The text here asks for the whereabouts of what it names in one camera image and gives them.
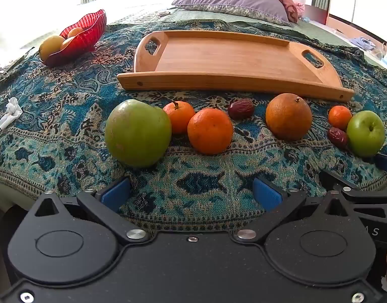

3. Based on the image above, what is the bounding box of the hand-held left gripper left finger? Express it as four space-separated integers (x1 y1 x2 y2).
34 177 149 245

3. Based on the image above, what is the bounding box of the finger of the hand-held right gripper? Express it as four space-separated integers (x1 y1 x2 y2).
319 170 387 203
374 152 387 175

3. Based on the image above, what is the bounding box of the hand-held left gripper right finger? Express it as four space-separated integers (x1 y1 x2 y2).
233 177 355 244

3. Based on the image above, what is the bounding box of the small green apple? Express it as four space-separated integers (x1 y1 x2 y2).
346 110 386 158

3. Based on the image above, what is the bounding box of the large green apple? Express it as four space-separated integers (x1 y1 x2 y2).
104 99 173 168

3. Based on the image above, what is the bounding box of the mandarin with stem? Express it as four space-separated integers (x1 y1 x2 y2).
163 100 196 135

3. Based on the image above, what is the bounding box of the wooden tray with handles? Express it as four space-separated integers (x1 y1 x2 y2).
117 31 355 102

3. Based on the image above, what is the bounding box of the red date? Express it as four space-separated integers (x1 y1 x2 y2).
327 127 349 149
228 100 255 120

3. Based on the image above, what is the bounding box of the blue patterned blanket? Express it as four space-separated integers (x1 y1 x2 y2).
0 22 387 231

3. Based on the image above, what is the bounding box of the small mandarin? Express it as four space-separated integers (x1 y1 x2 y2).
328 105 352 131

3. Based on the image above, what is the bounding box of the large brownish orange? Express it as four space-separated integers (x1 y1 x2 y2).
265 93 313 141

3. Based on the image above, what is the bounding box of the round mandarin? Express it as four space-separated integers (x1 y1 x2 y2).
187 108 234 155

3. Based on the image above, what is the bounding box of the pale purple cloth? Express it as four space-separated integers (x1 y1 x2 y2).
351 37 376 51

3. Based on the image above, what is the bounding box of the white crumpled tissue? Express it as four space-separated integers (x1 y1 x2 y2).
0 97 23 130

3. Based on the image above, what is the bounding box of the yellow round fruit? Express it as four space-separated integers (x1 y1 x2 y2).
39 35 66 61

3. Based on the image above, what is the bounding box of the red glass bowl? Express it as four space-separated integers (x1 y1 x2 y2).
39 9 106 68

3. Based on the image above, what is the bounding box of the red wooden headboard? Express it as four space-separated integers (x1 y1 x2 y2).
304 5 328 25

